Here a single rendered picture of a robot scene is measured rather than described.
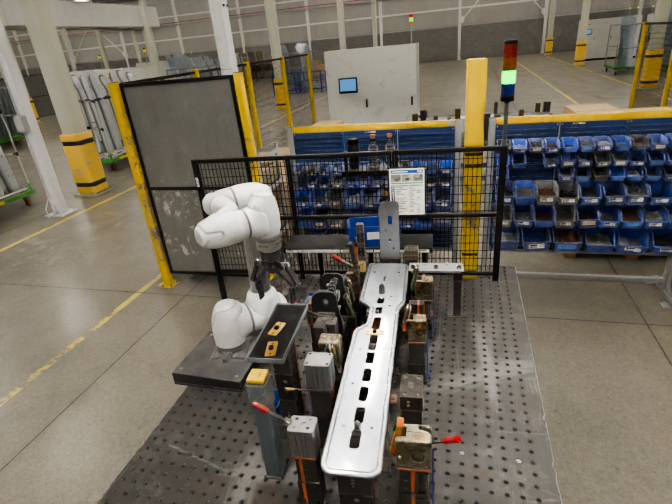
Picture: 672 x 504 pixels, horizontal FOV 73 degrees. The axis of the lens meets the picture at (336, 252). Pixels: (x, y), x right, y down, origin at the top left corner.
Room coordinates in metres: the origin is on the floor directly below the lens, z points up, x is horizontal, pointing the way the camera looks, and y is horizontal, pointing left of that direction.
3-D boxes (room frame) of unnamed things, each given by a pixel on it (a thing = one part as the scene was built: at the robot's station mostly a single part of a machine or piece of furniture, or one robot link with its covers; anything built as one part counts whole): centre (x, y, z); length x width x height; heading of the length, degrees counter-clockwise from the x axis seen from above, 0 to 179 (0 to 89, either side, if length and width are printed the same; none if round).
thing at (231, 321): (1.95, 0.57, 0.92); 0.18 x 0.16 x 0.22; 121
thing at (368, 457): (1.60, -0.14, 1.00); 1.38 x 0.22 x 0.02; 167
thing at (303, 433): (1.09, 0.16, 0.88); 0.11 x 0.10 x 0.36; 77
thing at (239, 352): (1.92, 0.58, 0.79); 0.22 x 0.18 x 0.06; 174
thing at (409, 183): (2.59, -0.46, 1.30); 0.23 x 0.02 x 0.31; 77
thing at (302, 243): (2.55, -0.14, 1.02); 0.90 x 0.22 x 0.03; 77
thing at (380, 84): (8.67, -0.96, 1.22); 1.60 x 0.54 x 2.45; 73
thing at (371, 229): (2.52, -0.24, 1.10); 0.30 x 0.17 x 0.13; 85
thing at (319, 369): (1.34, 0.10, 0.90); 0.13 x 0.10 x 0.41; 77
